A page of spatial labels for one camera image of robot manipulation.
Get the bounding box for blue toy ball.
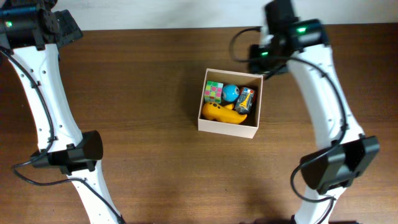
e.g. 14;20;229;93
222;85;240;103

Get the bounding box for multicoloured puzzle cube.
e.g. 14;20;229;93
203;80;224;103

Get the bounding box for orange rubber toy figure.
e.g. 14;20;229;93
201;102;247;124

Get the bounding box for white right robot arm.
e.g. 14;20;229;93
248;0;380;223

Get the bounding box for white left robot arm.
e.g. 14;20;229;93
1;1;125;223

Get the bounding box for pink cardboard box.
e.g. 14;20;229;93
198;68;263;139

